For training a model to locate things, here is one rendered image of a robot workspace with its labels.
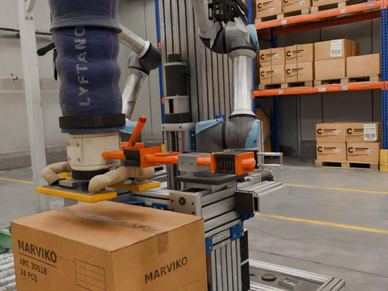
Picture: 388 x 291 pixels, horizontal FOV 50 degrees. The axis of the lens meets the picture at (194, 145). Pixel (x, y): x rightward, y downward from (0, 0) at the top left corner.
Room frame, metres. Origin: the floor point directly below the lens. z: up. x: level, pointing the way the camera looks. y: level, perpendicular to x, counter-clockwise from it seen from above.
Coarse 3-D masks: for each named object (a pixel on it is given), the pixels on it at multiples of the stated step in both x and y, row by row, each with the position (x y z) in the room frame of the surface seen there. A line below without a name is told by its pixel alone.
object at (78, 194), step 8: (48, 184) 1.48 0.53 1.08; (56, 184) 1.47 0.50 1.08; (88, 184) 1.34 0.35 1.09; (40, 192) 1.44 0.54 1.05; (48, 192) 1.40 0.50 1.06; (56, 192) 1.37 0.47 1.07; (64, 192) 1.34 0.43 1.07; (72, 192) 1.33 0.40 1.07; (80, 192) 1.30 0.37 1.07; (88, 192) 1.29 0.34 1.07; (96, 192) 1.28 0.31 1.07; (104, 192) 1.30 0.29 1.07; (112, 192) 1.30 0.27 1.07; (80, 200) 1.28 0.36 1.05; (88, 200) 1.25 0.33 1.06; (96, 200) 1.25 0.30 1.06
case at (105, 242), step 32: (32, 224) 1.44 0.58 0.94; (64, 224) 1.42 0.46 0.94; (96, 224) 1.39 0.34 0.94; (128, 224) 1.37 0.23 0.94; (160, 224) 1.35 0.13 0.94; (192, 224) 1.37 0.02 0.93; (32, 256) 1.41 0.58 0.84; (64, 256) 1.28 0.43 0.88; (96, 256) 1.17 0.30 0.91; (128, 256) 1.16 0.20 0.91; (160, 256) 1.25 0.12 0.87; (192, 256) 1.37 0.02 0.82; (32, 288) 1.42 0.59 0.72; (64, 288) 1.29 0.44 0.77; (96, 288) 1.17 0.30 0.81; (128, 288) 1.15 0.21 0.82; (160, 288) 1.25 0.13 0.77; (192, 288) 1.36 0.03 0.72
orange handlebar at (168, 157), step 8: (136, 144) 1.64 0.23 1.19; (104, 152) 1.38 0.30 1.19; (112, 152) 1.36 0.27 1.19; (120, 152) 1.33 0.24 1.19; (168, 152) 1.22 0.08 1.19; (176, 152) 1.21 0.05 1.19; (152, 160) 1.22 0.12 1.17; (160, 160) 1.20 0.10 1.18; (168, 160) 1.18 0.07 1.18; (176, 160) 1.15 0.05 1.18; (200, 160) 1.10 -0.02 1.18; (208, 160) 1.08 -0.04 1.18; (248, 160) 1.02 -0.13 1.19
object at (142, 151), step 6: (126, 150) 1.27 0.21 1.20; (132, 150) 1.25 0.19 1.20; (138, 150) 1.24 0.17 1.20; (144, 150) 1.24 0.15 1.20; (150, 150) 1.26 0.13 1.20; (156, 150) 1.28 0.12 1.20; (126, 156) 1.28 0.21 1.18; (132, 156) 1.26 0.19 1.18; (138, 156) 1.24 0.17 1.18; (126, 162) 1.27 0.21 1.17; (132, 162) 1.25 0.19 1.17; (138, 162) 1.23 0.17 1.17; (144, 162) 1.24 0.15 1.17; (150, 162) 1.26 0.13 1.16
